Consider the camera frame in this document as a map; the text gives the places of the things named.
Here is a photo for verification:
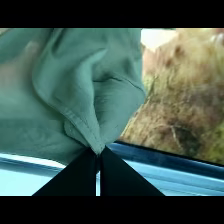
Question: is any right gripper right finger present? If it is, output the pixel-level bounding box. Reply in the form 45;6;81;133
99;145;165;197

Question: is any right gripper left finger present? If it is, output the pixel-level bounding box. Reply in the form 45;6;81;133
32;148;100;197

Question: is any green garment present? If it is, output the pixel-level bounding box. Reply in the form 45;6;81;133
0;28;148;166

